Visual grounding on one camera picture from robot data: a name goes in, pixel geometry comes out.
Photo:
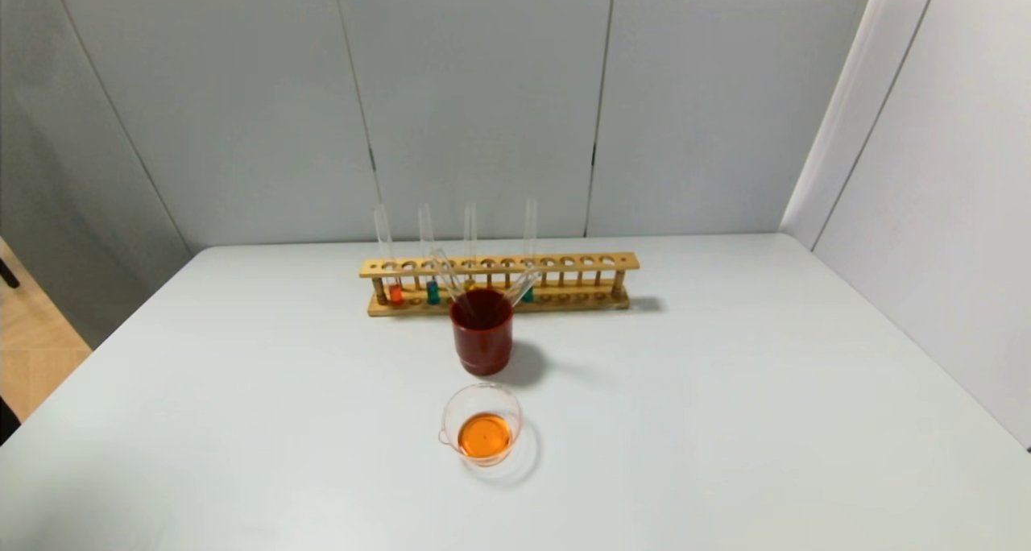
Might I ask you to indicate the test tube with yellow liquid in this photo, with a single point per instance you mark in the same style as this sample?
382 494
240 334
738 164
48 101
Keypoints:
523 287
469 237

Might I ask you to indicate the test tube with red liquid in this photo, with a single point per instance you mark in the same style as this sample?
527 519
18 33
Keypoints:
447 273

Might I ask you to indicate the test tube with blue liquid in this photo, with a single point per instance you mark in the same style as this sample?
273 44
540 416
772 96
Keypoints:
531 229
432 293

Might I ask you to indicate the wooden test tube rack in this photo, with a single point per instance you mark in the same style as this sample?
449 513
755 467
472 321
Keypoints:
564 263

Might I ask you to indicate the test tube with orange liquid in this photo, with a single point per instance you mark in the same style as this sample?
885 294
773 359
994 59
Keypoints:
395 295

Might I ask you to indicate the red plastic cup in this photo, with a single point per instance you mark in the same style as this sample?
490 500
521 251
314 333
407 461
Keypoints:
482 337

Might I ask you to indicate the clear glass bowl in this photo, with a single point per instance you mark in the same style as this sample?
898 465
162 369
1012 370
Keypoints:
483 434

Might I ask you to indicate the small black floor object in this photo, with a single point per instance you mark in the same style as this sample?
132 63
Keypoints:
6 271

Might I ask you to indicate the large dark object beside table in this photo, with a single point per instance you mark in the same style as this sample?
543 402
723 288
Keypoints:
8 422

